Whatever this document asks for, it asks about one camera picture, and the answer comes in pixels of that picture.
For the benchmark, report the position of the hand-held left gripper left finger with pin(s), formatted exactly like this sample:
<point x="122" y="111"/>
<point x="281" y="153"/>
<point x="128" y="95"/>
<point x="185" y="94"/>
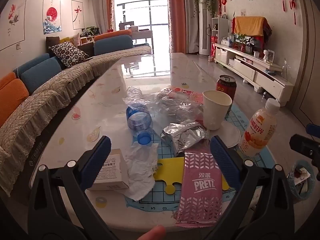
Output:
<point x="96" y="161"/>

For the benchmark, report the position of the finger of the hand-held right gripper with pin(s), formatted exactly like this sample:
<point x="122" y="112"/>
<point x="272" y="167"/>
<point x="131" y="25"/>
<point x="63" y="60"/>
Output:
<point x="303" y="147"/>
<point x="313" y="129"/>

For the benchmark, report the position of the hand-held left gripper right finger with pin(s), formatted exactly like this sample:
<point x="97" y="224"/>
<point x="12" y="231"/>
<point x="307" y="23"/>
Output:
<point x="225" y="161"/>

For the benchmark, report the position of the pink snack packet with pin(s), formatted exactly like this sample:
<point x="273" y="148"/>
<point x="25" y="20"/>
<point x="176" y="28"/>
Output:
<point x="200" y="187"/>

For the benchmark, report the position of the small white cardboard box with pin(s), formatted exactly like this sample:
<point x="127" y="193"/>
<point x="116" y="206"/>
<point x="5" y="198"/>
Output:
<point x="112" y="176"/>

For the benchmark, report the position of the white round lid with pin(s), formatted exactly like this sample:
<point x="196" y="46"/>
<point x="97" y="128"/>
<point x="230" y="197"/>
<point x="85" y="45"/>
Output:
<point x="231" y="135"/>

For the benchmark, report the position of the small waste bin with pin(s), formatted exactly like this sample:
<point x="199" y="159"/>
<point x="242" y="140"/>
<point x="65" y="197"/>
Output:
<point x="301" y="182"/>

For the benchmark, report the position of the peach yoghurt drink bottle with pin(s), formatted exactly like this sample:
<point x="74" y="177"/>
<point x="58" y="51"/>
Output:
<point x="257" y="135"/>

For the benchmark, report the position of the crumpled white paper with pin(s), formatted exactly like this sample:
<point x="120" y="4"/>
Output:
<point x="140" y="171"/>

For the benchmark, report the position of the white paper cup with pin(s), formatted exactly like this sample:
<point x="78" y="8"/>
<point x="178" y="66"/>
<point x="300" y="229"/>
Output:
<point x="215" y="115"/>

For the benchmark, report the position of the silver foil bag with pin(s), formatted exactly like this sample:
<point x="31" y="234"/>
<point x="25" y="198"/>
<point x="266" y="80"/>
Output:
<point x="182" y="137"/>

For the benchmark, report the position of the yellow foam puzzle piece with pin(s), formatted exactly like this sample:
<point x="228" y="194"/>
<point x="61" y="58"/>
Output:
<point x="171" y="167"/>

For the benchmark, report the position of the crushed clear plastic bottle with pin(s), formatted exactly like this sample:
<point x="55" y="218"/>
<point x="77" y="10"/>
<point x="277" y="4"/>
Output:
<point x="138" y="122"/>

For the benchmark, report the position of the blue grid cutting mat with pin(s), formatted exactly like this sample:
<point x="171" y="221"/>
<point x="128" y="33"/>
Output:
<point x="160" y="198"/>

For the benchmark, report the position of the red drink can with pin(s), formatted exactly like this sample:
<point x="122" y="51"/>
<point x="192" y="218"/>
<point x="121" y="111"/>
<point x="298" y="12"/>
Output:
<point x="226" y="87"/>

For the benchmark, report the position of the clear plastic wrapper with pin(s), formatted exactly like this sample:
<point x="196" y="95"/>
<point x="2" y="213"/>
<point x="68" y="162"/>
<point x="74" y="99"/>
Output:
<point x="175" y="106"/>

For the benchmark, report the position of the beige quilted sofa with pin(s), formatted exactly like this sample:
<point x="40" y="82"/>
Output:
<point x="45" y="105"/>

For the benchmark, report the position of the white television cabinet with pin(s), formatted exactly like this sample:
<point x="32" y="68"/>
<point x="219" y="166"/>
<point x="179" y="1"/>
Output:
<point x="260" y="75"/>

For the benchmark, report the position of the blue sofa cushion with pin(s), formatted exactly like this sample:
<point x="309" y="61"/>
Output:
<point x="37" y="73"/>

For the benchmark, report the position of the orange sofa cushion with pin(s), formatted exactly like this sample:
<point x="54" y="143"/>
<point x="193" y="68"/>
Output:
<point x="11" y="97"/>

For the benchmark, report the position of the black white circle pillow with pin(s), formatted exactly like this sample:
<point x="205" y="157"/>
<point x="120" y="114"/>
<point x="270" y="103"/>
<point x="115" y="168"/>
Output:
<point x="68" y="53"/>

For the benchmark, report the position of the potted plant red pot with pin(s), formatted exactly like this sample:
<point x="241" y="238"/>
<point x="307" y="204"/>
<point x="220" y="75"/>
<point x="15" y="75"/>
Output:
<point x="242" y="42"/>

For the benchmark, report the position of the blue sofa backrest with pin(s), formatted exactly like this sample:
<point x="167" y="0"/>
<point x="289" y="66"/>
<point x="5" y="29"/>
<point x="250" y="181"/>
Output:
<point x="112" y="45"/>

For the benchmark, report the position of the yellow cloth covered television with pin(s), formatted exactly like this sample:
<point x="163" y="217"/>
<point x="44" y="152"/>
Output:
<point x="250" y="26"/>

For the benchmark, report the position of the low wooden shelf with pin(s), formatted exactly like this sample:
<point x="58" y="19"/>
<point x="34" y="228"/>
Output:
<point x="87" y="40"/>

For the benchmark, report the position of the brown pillow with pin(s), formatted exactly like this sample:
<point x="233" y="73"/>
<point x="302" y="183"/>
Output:
<point x="52" y="43"/>

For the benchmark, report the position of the orange sofa backrest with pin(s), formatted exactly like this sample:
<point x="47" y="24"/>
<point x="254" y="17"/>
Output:
<point x="112" y="33"/>

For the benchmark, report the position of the white open shelf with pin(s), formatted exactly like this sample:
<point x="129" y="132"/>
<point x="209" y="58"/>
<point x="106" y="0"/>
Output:
<point x="221" y="30"/>

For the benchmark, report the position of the white standing air conditioner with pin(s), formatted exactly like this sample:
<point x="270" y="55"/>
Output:
<point x="206" y="30"/>

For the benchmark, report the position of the white desk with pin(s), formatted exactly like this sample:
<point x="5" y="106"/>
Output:
<point x="142" y="36"/>

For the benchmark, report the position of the sewing machine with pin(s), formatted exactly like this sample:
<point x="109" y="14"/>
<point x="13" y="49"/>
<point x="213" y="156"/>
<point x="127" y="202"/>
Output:
<point x="127" y="26"/>

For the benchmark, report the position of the orange floral curtain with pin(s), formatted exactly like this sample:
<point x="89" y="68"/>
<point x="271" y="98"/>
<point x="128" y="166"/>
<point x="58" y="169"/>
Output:
<point x="180" y="17"/>

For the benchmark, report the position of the grey orange curtain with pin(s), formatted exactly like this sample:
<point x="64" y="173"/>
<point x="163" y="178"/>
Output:
<point x="100" y="10"/>

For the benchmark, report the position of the red sun wave painting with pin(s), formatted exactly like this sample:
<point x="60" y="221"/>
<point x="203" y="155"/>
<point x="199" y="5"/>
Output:
<point x="51" y="15"/>

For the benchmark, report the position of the white photo frame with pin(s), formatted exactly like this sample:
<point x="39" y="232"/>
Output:
<point x="271" y="55"/>

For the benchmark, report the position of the lotus wall painting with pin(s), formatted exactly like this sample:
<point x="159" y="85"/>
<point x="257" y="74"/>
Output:
<point x="77" y="13"/>

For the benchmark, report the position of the fish wall painting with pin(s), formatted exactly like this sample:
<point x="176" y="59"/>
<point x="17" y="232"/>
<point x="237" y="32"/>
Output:
<point x="13" y="22"/>

